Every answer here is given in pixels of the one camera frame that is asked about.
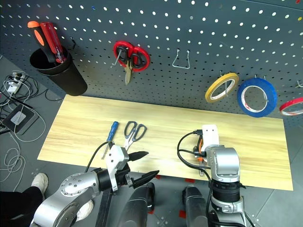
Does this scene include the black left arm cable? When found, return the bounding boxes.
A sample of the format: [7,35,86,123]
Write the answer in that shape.
[84,141,115,173]

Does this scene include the silver wire loop hook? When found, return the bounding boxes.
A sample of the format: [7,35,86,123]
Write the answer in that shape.
[172,48,191,69]

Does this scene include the dark grey metal pegboard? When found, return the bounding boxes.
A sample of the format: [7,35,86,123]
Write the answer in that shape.
[0,0,303,119]

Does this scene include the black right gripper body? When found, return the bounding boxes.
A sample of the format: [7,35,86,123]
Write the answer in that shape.
[193,144,207,166]

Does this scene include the grey black handled scissors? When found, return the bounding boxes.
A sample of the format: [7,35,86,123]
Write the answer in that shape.
[123,121,147,152]

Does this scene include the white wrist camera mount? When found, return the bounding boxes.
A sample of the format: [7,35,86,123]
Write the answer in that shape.
[201,124,220,148]
[106,144,130,192]

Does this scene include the black floor cable bundle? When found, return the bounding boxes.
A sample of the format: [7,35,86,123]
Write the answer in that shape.
[0,72,62,107]

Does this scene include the white shoe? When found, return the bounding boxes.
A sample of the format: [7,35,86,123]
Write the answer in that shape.
[31,173,49,195]
[75,200,95,222]

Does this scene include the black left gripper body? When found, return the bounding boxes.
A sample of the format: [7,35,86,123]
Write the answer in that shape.
[115,162,134,188]

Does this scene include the white power strip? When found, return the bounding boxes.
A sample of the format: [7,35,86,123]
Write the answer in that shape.
[4,70,27,94]

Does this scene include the blue tape roll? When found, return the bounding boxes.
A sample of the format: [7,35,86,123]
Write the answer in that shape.
[237,78,278,118]

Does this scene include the red clear handled screwdriver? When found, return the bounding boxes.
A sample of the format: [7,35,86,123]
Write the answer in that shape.
[39,22,66,64]

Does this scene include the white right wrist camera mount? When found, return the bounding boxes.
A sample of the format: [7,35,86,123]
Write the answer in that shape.
[201,124,220,148]

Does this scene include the orange black handled screwdriver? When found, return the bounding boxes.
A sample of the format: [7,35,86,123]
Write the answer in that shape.
[27,20,56,63]

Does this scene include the black flat box device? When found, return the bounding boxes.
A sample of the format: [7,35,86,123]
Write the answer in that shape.
[2,105,40,136]

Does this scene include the white looping floor cable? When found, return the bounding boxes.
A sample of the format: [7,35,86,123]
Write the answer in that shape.
[13,104,47,143]

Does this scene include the white coiled floor cable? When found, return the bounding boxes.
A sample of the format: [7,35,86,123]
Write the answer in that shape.
[0,132,27,190]

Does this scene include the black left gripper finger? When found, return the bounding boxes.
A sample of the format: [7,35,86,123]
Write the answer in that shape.
[128,151,150,163]
[131,169,160,189]

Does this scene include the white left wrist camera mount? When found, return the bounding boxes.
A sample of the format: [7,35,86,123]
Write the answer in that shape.
[106,144,130,192]

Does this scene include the yellow tape roll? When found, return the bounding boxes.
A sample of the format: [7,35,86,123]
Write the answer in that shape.
[205,72,240,104]

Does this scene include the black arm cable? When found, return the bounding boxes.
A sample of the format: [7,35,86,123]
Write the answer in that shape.
[177,129,215,227]
[84,141,115,173]

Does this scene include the black trouser leg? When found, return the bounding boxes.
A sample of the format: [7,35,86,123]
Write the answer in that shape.
[0,186,44,227]

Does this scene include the blue handled screwdriver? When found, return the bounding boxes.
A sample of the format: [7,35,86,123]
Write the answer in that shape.
[101,121,119,160]

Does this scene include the black cup holder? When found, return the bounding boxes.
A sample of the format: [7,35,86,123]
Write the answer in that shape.
[29,47,88,96]

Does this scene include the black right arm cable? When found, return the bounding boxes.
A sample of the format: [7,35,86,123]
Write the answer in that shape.
[177,129,215,227]

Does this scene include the red tape roll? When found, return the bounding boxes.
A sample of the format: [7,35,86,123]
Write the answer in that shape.
[279,96,303,116]

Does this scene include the red handled scissors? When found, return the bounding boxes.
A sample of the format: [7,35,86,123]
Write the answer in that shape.
[112,41,151,86]

